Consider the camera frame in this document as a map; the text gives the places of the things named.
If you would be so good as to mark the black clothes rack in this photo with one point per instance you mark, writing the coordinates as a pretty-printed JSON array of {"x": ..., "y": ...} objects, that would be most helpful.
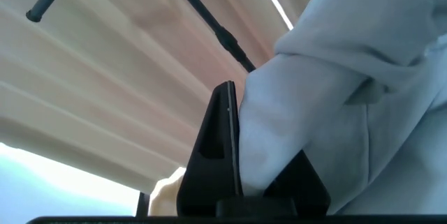
[{"x": 227, "y": 39}]

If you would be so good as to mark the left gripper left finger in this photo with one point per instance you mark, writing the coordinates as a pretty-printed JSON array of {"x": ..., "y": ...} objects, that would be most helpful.
[{"x": 209, "y": 182}]

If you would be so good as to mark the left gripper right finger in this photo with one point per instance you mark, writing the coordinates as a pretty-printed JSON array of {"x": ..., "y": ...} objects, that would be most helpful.
[{"x": 304, "y": 189}]

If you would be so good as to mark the pale grey shorts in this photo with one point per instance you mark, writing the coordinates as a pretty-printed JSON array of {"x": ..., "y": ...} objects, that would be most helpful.
[{"x": 331, "y": 112}]

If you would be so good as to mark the beige curtain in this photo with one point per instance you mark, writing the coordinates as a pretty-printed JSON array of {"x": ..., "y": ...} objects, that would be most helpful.
[{"x": 104, "y": 77}]

